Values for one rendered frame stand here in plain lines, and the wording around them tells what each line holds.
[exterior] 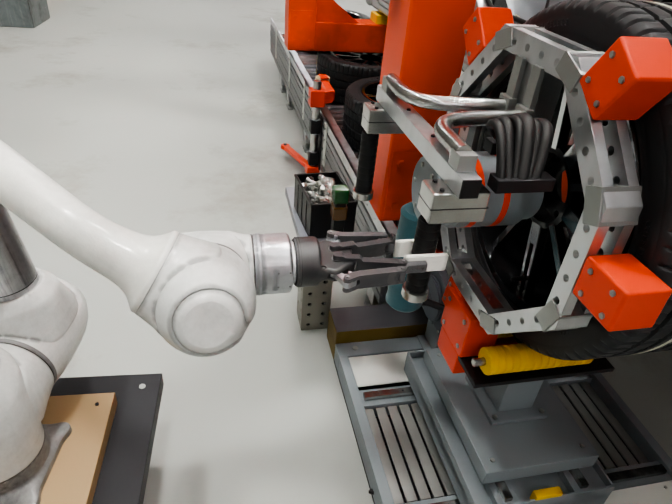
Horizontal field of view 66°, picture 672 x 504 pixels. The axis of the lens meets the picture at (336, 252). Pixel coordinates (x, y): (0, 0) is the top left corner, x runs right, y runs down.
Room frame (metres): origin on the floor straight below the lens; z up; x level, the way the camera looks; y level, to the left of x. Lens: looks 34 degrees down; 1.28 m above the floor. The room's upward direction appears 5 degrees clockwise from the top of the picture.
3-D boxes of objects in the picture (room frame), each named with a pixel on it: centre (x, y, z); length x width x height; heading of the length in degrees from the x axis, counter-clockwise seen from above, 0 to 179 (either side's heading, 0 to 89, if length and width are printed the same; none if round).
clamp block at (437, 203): (0.69, -0.16, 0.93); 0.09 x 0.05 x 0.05; 105
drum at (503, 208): (0.89, -0.25, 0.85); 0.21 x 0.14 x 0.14; 105
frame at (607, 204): (0.91, -0.32, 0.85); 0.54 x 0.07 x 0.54; 15
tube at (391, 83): (0.97, -0.17, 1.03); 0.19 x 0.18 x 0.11; 105
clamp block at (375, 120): (1.02, -0.08, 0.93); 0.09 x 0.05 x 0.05; 105
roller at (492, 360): (0.82, -0.45, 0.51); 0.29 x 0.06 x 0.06; 105
